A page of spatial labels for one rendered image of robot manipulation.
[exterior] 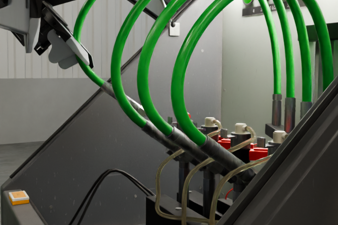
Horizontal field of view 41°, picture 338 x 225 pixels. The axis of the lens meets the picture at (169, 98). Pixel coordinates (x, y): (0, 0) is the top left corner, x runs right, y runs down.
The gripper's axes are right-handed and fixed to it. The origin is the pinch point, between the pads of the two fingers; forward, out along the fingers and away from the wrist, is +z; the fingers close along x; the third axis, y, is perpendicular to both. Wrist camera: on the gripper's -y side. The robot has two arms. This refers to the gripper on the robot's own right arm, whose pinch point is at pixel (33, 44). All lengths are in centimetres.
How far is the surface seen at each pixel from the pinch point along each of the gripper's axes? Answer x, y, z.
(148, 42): 17.6, -10.3, 0.1
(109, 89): -10.1, -15.3, 7.3
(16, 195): -20.2, -0.3, 27.8
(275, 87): 1.3, -44.1, 6.7
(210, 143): 25.9, -14.2, 11.4
